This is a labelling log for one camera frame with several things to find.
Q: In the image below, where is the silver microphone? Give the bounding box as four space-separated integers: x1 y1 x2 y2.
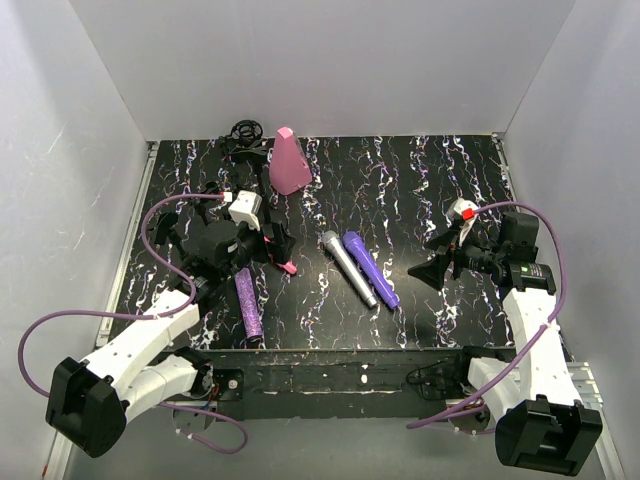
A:
321 230 378 308

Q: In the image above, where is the black round-base mic stand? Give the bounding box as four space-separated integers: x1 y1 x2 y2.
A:
231 162 288 256

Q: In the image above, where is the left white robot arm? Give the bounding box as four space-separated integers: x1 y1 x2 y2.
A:
45 220 295 458

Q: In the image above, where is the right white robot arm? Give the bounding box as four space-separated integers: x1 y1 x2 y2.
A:
408 199 603 476

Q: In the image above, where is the black clip mic stand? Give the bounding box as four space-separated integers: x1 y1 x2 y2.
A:
153 182 225 277

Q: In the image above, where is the pink microphone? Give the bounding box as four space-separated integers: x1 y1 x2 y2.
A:
270 256 297 275

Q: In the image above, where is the purple glitter microphone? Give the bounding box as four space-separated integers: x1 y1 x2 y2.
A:
234 268 264 342

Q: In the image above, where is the purple plastic microphone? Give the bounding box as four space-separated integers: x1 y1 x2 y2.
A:
342 231 399 310

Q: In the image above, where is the pink metronome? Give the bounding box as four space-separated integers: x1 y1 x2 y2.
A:
269 126 312 195

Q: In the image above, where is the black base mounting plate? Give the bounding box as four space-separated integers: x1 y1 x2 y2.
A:
154 347 516 421

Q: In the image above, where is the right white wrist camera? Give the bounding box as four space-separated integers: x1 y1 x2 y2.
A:
446 198 479 246

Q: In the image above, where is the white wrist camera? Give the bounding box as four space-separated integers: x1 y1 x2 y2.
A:
223 190 262 231
446 198 479 246

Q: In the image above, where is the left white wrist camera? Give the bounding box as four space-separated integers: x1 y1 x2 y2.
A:
223 190 262 231

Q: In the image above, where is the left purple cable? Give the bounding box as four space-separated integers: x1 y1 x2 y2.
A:
18 192 249 455

